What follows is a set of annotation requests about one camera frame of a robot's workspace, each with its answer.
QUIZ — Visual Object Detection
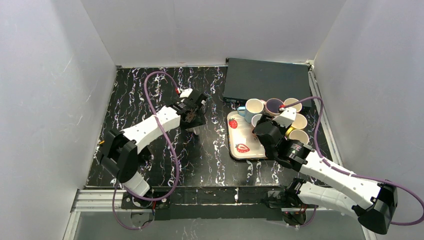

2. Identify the purple cable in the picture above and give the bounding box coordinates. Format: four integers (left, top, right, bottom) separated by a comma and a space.
279, 96, 424, 229
111, 71, 182, 231

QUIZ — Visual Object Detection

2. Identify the white floral mug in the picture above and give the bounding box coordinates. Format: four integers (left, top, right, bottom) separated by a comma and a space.
186, 127, 200, 136

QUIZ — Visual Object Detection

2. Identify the light blue faceted mug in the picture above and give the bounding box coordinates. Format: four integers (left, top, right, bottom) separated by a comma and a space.
236, 98, 265, 124

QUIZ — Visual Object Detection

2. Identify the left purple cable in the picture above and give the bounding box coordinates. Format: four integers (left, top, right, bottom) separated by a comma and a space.
111, 71, 182, 231

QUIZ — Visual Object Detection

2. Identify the beige pink mug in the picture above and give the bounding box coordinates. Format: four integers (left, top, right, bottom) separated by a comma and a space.
264, 98, 284, 117

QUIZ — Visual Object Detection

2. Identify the yellow mug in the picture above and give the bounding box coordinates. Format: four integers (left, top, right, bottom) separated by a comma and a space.
285, 113, 308, 137

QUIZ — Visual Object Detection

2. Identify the dark flat metal box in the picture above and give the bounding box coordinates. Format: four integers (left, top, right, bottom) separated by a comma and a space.
223, 58, 311, 104

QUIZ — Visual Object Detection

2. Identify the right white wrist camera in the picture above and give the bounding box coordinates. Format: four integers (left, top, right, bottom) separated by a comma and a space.
272, 105, 297, 128

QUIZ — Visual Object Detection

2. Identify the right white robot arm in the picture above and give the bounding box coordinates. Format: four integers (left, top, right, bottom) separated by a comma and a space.
252, 115, 398, 235

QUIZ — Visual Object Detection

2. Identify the black mug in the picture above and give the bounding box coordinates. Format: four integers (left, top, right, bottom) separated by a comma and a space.
137, 146, 152, 165

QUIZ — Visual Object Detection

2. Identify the strawberry print white tray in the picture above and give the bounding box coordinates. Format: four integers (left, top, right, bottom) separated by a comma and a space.
226, 111, 267, 161

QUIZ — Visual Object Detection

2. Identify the light green mug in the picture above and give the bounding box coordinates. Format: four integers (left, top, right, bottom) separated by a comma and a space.
288, 129, 310, 145

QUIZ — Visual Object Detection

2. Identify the brown mug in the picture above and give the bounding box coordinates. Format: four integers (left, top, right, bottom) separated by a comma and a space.
250, 114, 262, 137

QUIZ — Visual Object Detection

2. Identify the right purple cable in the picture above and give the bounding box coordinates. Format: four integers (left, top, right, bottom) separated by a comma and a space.
279, 96, 424, 229

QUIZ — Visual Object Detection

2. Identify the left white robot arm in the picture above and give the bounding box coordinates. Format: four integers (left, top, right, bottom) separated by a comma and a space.
99, 88, 207, 200

